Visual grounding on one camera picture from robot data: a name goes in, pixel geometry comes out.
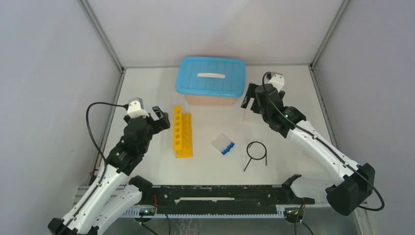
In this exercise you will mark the blue plastic box lid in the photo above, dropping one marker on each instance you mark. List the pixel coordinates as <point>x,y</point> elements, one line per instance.
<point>211,76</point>

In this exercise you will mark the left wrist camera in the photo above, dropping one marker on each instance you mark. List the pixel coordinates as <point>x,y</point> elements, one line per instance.
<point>136,108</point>

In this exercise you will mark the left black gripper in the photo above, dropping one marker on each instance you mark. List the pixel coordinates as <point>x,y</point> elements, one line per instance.
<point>164,123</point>

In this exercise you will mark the pink plastic storage box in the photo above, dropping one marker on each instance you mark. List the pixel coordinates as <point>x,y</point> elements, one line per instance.
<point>210,100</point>

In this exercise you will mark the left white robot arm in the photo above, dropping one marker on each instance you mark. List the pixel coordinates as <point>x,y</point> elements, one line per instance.
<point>114,191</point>

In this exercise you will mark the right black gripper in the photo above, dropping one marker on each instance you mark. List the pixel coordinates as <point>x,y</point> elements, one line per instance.
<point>250,94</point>

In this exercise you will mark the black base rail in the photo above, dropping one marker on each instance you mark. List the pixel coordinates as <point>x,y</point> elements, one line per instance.
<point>221,199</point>

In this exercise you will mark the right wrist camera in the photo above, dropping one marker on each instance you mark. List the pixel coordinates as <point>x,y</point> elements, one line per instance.
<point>277,80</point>

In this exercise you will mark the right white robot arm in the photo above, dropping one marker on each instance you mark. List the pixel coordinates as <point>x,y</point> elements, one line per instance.
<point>352,183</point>

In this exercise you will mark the black wire ring stand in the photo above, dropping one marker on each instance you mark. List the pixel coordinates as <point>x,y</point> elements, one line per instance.
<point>257,154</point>

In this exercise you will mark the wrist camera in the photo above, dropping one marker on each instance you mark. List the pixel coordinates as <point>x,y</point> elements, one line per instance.
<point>277,80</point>
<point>136,108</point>

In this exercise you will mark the blue-capped tube bundle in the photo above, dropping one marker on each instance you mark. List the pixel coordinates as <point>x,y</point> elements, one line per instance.
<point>223,144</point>

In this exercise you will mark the yellow test tube rack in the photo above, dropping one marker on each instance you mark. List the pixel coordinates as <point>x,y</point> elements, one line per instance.
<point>182,133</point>

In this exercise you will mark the clear plastic well plate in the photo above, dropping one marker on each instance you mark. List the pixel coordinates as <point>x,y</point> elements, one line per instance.
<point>250,117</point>

